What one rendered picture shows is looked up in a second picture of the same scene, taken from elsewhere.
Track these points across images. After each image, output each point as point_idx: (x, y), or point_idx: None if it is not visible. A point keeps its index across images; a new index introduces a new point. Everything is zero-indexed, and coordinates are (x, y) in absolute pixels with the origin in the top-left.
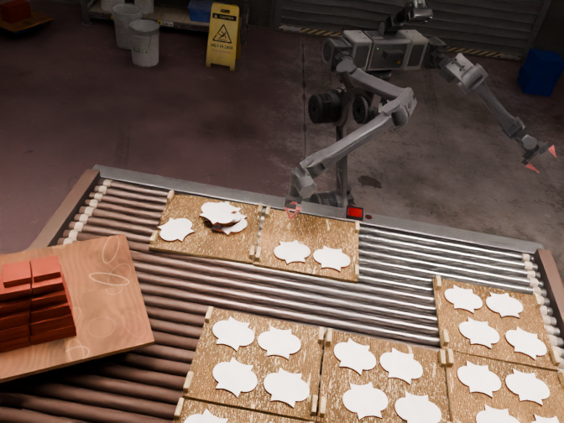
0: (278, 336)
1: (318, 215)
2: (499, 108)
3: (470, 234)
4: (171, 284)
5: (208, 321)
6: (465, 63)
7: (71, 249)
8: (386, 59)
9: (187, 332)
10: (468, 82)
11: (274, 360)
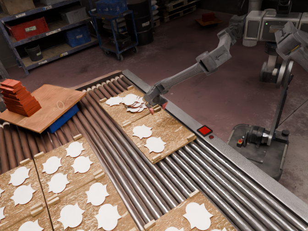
0: (85, 161)
1: (184, 123)
2: None
3: (275, 185)
4: (89, 120)
5: (74, 139)
6: (287, 30)
7: (66, 90)
8: (269, 31)
9: (68, 140)
10: (283, 48)
11: (71, 170)
